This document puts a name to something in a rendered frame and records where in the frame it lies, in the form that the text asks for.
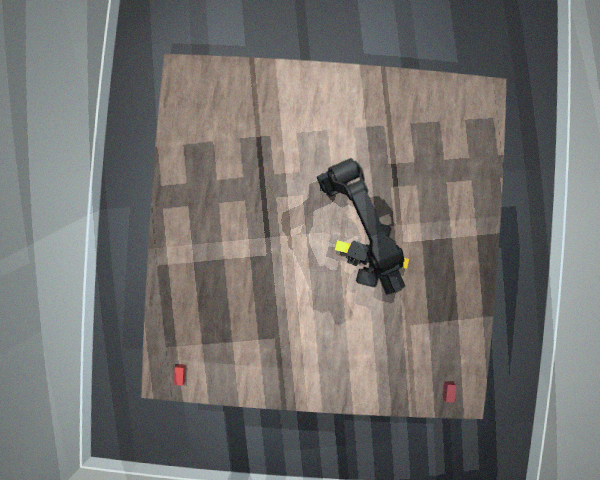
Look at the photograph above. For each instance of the yellow bar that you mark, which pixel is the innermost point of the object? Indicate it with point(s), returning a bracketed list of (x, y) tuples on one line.
[(343, 247)]

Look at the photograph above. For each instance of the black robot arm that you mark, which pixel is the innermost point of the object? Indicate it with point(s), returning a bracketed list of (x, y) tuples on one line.
[(386, 257)]

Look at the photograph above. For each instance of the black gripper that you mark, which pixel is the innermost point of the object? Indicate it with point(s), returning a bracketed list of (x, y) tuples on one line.
[(367, 276)]

